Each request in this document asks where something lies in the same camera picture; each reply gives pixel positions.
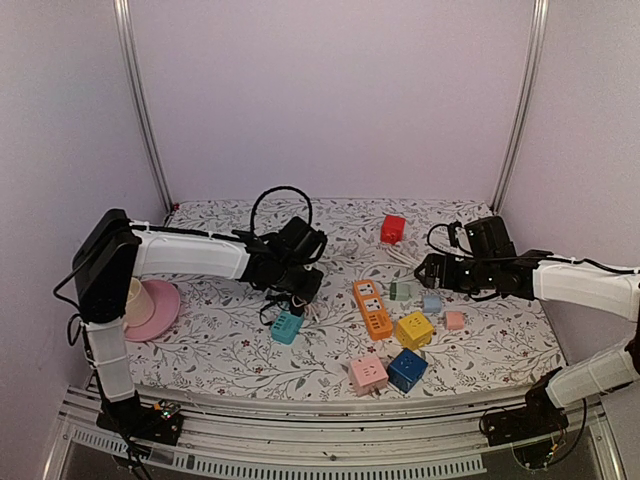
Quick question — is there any white cable of red socket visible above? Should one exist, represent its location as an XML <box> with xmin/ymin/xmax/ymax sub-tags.
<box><xmin>362</xmin><ymin>242</ymin><xmax>421</xmax><ymax>281</ymax></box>

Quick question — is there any right aluminium frame post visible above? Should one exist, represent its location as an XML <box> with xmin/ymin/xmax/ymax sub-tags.
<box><xmin>490</xmin><ymin>0</ymin><xmax>550</xmax><ymax>214</ymax></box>

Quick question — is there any black plug with cable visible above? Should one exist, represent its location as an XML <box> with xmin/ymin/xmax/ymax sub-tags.
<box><xmin>258</xmin><ymin>293</ymin><xmax>304</xmax><ymax>327</ymax></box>

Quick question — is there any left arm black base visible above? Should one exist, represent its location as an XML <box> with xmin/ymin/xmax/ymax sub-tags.
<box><xmin>96</xmin><ymin>391</ymin><xmax>184</xmax><ymax>446</ymax></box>

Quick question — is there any yellow cube socket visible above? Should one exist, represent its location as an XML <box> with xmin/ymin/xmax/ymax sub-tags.
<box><xmin>395</xmin><ymin>311</ymin><xmax>435</xmax><ymax>351</ymax></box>

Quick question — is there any floral patterned table mat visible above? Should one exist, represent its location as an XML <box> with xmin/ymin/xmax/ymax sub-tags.
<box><xmin>128</xmin><ymin>196</ymin><xmax>565</xmax><ymax>401</ymax></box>

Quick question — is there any cream plastic cup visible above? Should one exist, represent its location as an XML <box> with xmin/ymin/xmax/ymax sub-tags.
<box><xmin>124</xmin><ymin>278</ymin><xmax>155</xmax><ymax>328</ymax></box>

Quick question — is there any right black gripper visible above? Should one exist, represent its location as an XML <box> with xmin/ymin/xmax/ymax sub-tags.
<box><xmin>416</xmin><ymin>253</ymin><xmax>497</xmax><ymax>295</ymax></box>

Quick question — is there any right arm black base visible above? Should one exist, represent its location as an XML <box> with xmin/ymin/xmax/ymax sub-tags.
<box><xmin>479</xmin><ymin>367</ymin><xmax>569</xmax><ymax>446</ymax></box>

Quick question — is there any blue cube socket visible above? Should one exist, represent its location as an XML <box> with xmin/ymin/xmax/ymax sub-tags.
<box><xmin>387</xmin><ymin>348</ymin><xmax>428</xmax><ymax>393</ymax></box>

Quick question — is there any green plug adapter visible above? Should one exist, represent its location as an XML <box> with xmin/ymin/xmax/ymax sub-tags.
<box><xmin>389</xmin><ymin>281</ymin><xmax>420</xmax><ymax>302</ymax></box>

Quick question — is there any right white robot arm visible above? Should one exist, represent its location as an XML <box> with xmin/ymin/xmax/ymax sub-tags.
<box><xmin>414</xmin><ymin>216</ymin><xmax>639</xmax><ymax>436</ymax></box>

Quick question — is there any teal USB charger socket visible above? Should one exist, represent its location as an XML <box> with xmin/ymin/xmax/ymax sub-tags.
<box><xmin>270</xmin><ymin>311</ymin><xmax>303</xmax><ymax>345</ymax></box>

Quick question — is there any aluminium frame post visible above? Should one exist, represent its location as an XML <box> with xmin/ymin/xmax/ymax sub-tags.
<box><xmin>490</xmin><ymin>0</ymin><xmax>550</xmax><ymax>214</ymax></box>
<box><xmin>113</xmin><ymin>0</ymin><xmax>174</xmax><ymax>213</ymax></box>

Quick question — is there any pink plate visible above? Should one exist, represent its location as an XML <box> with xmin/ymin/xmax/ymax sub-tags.
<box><xmin>124</xmin><ymin>280</ymin><xmax>180</xmax><ymax>342</ymax></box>

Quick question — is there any front aluminium rail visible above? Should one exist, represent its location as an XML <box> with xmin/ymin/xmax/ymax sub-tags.
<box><xmin>42</xmin><ymin>387</ymin><xmax>626</xmax><ymax>480</ymax></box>

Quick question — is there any orange power strip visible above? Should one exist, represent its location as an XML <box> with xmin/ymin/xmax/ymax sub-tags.
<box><xmin>353</xmin><ymin>280</ymin><xmax>393</xmax><ymax>341</ymax></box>

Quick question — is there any red cube socket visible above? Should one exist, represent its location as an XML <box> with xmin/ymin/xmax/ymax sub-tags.
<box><xmin>380</xmin><ymin>215</ymin><xmax>406</xmax><ymax>245</ymax></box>

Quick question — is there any light blue plug adapter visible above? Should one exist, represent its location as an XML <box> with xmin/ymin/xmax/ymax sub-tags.
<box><xmin>421</xmin><ymin>295</ymin><xmax>442</xmax><ymax>314</ymax></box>

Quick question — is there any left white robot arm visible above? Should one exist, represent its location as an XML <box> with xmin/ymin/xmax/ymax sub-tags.
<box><xmin>65</xmin><ymin>209</ymin><xmax>328</xmax><ymax>434</ymax></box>

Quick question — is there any pink cube socket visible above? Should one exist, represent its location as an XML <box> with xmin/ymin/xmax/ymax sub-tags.
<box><xmin>348</xmin><ymin>356</ymin><xmax>389</xmax><ymax>397</ymax></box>

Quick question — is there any left aluminium frame post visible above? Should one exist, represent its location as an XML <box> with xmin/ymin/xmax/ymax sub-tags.
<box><xmin>113</xmin><ymin>0</ymin><xmax>174</xmax><ymax>213</ymax></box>

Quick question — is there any pink plug adapter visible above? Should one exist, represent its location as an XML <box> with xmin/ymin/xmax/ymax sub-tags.
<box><xmin>444</xmin><ymin>311</ymin><xmax>465</xmax><ymax>331</ymax></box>

